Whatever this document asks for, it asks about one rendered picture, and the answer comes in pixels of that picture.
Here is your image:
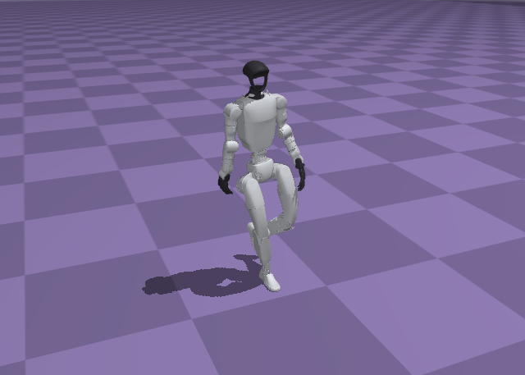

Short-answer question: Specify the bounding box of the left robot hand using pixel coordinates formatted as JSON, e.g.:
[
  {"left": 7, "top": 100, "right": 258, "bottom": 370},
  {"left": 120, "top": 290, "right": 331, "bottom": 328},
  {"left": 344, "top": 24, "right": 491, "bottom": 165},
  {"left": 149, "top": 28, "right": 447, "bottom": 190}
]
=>
[{"left": 295, "top": 158, "right": 305, "bottom": 191}]

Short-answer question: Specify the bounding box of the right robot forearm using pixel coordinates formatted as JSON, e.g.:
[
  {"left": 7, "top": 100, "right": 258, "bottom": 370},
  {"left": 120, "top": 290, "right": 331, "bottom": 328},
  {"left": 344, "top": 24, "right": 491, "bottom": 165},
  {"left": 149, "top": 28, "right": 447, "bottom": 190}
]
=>
[{"left": 218, "top": 140, "right": 235, "bottom": 180}]

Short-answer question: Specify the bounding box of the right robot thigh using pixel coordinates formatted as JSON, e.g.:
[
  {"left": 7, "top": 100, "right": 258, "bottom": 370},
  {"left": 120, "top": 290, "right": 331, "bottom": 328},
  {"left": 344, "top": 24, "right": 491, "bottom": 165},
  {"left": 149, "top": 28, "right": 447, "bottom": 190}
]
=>
[{"left": 236, "top": 171, "right": 271, "bottom": 241}]

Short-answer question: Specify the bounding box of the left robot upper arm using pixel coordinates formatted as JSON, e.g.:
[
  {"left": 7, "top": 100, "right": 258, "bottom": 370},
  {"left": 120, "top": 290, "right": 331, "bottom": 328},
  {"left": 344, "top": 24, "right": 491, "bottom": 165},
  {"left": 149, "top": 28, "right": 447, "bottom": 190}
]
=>
[{"left": 272, "top": 94, "right": 292, "bottom": 139}]

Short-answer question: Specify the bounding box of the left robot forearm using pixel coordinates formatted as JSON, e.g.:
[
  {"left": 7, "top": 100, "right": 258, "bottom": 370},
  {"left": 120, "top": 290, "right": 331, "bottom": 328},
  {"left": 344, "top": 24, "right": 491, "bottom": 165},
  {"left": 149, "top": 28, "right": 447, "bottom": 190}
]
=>
[{"left": 283, "top": 132, "right": 304, "bottom": 165}]

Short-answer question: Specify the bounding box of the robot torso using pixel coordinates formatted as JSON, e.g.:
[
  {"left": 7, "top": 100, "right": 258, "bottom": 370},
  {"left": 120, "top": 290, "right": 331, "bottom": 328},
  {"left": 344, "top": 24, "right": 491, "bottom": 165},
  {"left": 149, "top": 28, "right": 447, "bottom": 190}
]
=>
[{"left": 236, "top": 89, "right": 276, "bottom": 183}]

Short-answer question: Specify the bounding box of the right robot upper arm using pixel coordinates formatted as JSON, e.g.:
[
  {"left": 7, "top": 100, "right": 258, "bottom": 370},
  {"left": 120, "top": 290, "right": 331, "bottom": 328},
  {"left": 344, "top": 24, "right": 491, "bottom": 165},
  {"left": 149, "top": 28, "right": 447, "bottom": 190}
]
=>
[{"left": 224, "top": 101, "right": 243, "bottom": 152}]

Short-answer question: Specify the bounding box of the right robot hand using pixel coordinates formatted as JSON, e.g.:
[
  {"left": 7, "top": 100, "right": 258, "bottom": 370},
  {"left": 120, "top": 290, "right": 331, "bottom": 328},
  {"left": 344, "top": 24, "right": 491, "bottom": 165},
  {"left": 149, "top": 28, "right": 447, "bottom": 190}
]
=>
[{"left": 218, "top": 174, "right": 233, "bottom": 194}]

